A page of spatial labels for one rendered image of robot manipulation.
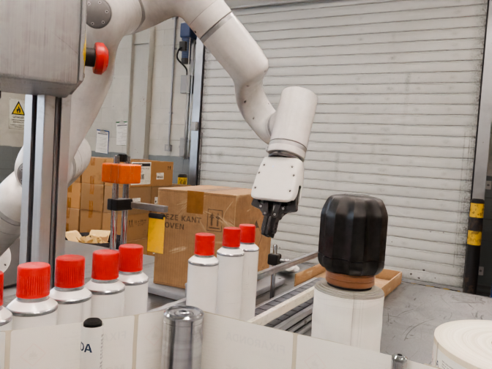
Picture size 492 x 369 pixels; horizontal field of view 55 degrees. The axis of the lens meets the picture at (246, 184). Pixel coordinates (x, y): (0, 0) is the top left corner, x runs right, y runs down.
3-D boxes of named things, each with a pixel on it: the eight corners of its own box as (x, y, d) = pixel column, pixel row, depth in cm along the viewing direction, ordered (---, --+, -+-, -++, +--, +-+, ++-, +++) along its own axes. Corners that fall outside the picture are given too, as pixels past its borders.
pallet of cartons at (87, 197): (119, 287, 426) (125, 159, 420) (50, 272, 461) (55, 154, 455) (189, 263, 535) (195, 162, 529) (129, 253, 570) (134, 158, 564)
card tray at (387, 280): (378, 304, 134) (378, 290, 134) (293, 286, 147) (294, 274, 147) (401, 283, 160) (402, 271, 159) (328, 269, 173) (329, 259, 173)
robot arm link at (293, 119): (261, 144, 107) (281, 135, 99) (273, 92, 111) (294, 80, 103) (291, 157, 111) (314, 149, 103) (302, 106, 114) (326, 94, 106)
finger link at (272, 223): (271, 203, 100) (264, 234, 98) (285, 205, 98) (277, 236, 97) (277, 208, 102) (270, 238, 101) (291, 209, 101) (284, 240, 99)
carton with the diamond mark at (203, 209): (230, 297, 124) (236, 195, 122) (152, 283, 133) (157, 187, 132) (269, 274, 152) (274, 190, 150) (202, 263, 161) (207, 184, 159)
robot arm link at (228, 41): (184, 57, 109) (266, 157, 115) (210, 28, 95) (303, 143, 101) (209, 36, 112) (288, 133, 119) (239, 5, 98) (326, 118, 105)
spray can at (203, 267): (201, 363, 77) (209, 237, 75) (176, 354, 79) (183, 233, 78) (219, 353, 81) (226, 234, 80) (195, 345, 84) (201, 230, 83)
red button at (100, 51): (84, 36, 55) (110, 41, 57) (81, 43, 59) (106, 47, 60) (83, 69, 55) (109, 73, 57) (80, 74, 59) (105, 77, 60)
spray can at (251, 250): (245, 333, 91) (252, 227, 90) (222, 326, 94) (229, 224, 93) (258, 326, 95) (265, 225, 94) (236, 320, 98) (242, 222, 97)
